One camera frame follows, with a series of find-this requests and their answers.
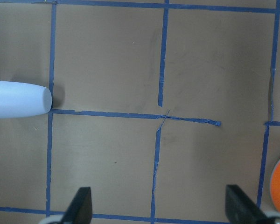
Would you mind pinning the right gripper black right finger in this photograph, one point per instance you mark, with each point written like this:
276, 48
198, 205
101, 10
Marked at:
240, 209

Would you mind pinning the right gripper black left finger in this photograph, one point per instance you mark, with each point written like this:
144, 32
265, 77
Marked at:
80, 209

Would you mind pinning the light blue plastic cup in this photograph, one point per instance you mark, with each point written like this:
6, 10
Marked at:
18, 100

